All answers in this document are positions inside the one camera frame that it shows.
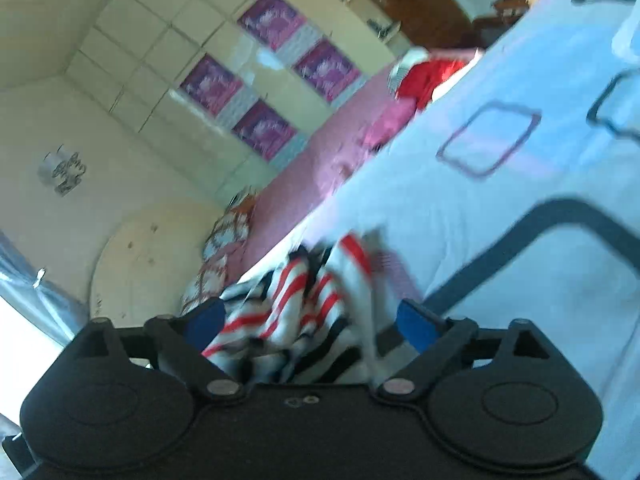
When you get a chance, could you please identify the blue curtain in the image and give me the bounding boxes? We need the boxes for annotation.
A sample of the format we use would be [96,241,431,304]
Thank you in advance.
[0,230,92,358]

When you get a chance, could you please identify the striped folded cloth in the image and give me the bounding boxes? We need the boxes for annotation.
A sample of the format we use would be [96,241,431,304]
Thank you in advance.
[389,46,432,93]

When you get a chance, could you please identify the corner shelf unit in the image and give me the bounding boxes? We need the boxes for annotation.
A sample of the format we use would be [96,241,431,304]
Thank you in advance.
[332,0,403,43]

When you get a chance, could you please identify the light blue patterned blanket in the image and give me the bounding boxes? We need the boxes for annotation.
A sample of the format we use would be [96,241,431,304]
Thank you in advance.
[235,0,640,480]

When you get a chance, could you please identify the wall lamp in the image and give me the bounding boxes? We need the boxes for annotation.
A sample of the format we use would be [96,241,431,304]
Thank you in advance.
[37,145,88,198]

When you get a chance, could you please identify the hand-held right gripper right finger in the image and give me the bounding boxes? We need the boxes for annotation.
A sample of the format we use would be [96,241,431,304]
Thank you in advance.
[375,298,563,402]

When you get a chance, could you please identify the striped knit sweater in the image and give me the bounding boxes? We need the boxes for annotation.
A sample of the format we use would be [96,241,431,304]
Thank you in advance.
[201,231,418,386]

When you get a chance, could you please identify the purple wall poster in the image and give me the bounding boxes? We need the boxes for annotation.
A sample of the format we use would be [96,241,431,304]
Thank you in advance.
[236,0,323,63]
[179,54,247,121]
[292,37,373,106]
[231,99,308,163]

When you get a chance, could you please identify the cream round headboard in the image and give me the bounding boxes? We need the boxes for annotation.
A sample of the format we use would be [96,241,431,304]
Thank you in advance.
[90,202,226,323]

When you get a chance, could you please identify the pink bed sheet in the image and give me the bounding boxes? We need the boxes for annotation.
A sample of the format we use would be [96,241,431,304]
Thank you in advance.
[227,47,483,281]

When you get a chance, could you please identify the brown wooden door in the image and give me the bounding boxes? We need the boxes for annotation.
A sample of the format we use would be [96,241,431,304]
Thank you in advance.
[325,0,481,51]

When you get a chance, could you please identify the cream wardrobe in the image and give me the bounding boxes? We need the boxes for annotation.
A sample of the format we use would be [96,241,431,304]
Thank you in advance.
[62,0,401,211]

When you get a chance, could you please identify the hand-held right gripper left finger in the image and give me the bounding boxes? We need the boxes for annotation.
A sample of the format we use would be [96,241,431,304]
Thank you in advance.
[70,297,247,402]

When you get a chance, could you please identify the red garment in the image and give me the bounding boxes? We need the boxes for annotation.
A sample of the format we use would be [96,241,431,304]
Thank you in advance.
[400,57,473,112]

